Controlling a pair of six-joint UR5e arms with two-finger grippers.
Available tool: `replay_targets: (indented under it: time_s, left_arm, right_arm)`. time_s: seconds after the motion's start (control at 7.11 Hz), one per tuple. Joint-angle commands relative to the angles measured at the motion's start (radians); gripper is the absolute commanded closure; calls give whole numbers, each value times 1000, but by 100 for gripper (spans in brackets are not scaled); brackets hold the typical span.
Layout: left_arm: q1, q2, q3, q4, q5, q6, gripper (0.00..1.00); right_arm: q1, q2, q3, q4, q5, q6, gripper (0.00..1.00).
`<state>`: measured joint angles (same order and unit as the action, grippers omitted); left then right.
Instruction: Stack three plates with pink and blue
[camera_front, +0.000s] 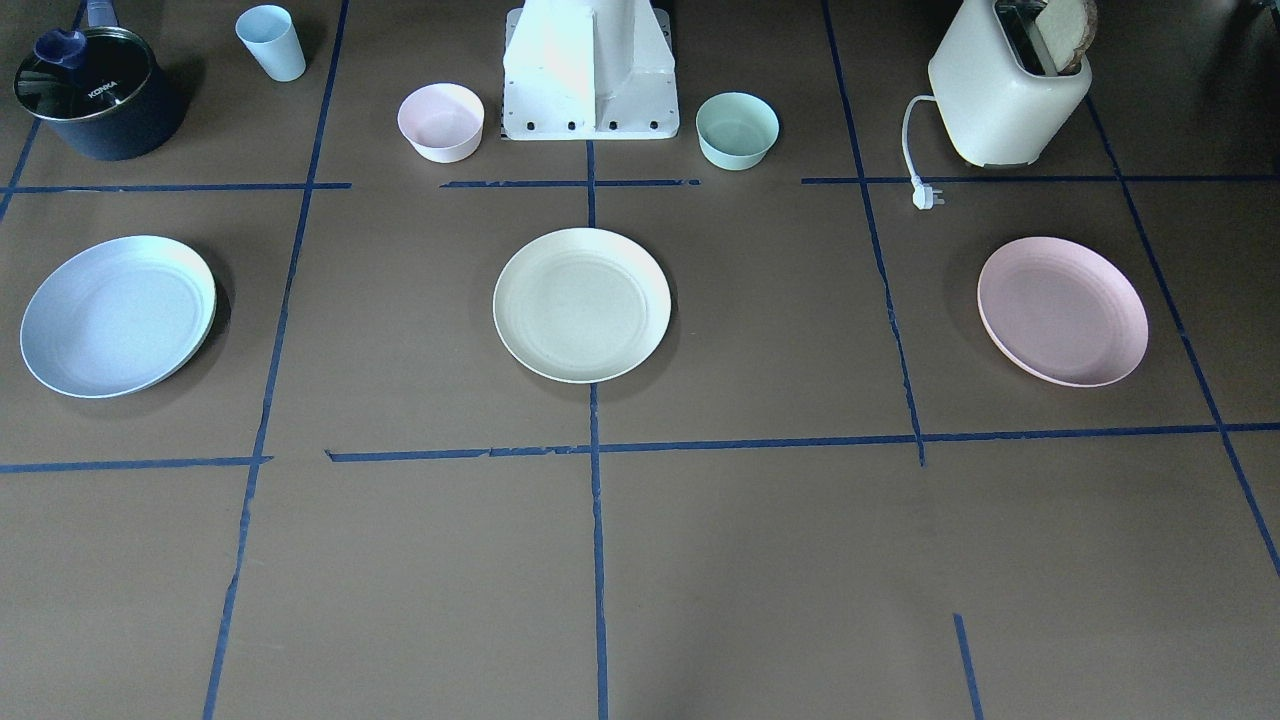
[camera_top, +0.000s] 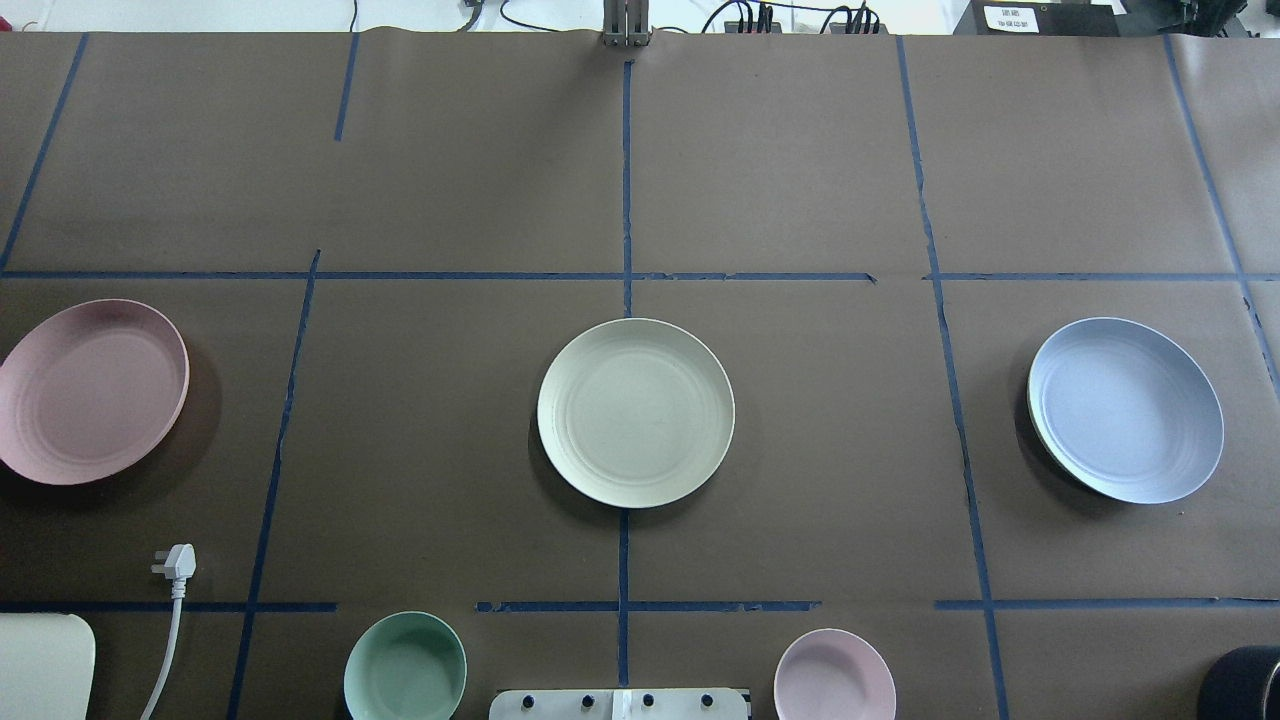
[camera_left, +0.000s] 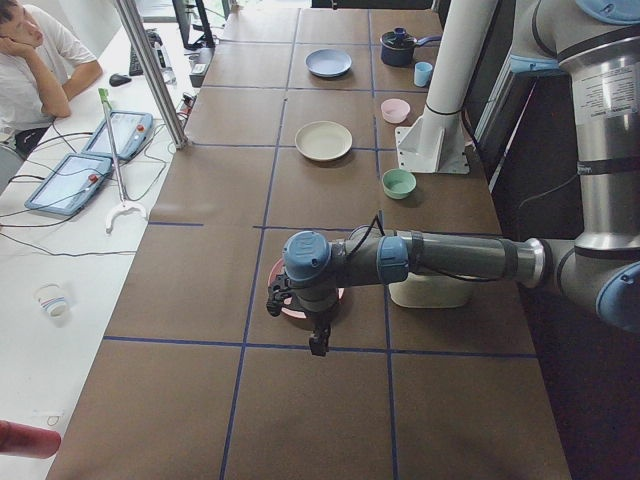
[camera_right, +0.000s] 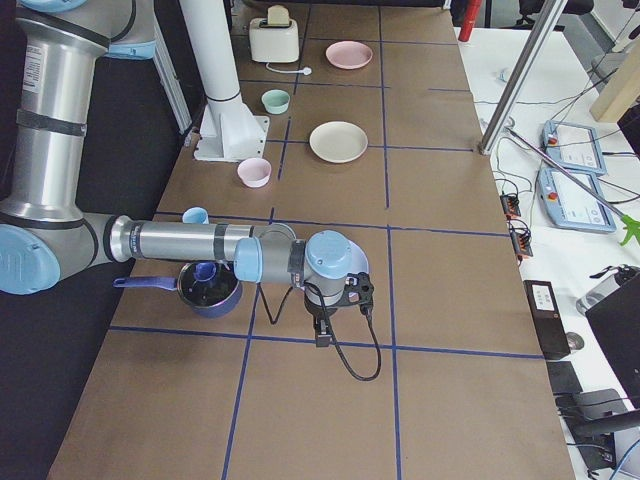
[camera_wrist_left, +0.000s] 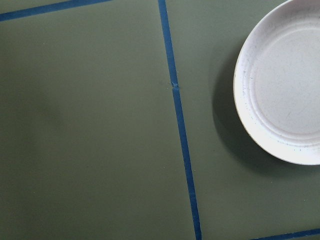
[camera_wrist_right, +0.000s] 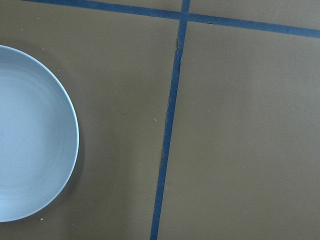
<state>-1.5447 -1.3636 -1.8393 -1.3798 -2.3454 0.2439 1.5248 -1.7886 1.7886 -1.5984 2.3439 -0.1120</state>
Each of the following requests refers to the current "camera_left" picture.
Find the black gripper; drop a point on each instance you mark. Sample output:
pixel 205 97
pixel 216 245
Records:
pixel 318 317

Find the near blue teach pendant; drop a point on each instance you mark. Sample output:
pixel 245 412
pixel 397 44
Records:
pixel 70 186

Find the black monitor stand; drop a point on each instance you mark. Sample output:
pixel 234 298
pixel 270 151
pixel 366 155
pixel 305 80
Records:
pixel 193 23

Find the light blue cup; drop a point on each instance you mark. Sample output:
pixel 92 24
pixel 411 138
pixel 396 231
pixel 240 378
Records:
pixel 422 73

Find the black keyboard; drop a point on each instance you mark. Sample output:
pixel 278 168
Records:
pixel 135 66

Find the aluminium frame post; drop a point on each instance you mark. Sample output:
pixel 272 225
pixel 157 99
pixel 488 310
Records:
pixel 134 28

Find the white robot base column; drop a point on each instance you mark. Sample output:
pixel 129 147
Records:
pixel 435 143

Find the red cylinder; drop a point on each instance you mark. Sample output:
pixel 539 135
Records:
pixel 28 441

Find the cream plate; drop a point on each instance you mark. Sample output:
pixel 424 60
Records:
pixel 323 141

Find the blue teach pendant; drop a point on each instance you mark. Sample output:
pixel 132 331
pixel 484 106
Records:
pixel 70 186
pixel 130 131

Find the seated person white shirt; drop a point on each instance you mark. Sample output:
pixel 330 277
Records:
pixel 43 67

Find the pink plate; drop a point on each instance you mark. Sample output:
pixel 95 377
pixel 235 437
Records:
pixel 278 269

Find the far blue teach pendant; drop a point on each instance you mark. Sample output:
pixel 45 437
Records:
pixel 130 131

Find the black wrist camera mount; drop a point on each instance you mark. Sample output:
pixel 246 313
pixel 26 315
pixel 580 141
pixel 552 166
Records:
pixel 279 293

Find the blue plate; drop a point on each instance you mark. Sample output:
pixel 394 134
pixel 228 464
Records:
pixel 328 63

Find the cream rectangular container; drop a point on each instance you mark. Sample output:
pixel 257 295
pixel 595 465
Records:
pixel 430 291

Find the dark blue pot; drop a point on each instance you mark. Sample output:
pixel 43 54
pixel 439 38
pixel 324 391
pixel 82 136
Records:
pixel 398 46

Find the pink bowl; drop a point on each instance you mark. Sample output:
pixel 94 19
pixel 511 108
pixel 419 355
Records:
pixel 394 110

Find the black computer mouse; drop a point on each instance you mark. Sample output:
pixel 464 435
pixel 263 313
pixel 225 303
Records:
pixel 117 80

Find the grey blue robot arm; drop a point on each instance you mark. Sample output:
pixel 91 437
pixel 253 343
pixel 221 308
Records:
pixel 597 44

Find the white grabber stick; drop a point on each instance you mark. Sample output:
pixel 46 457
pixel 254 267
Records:
pixel 125 204

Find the green bowl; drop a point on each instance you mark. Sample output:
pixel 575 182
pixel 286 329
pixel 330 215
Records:
pixel 398 183

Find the paper cup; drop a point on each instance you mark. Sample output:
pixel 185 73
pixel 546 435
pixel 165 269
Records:
pixel 54 303

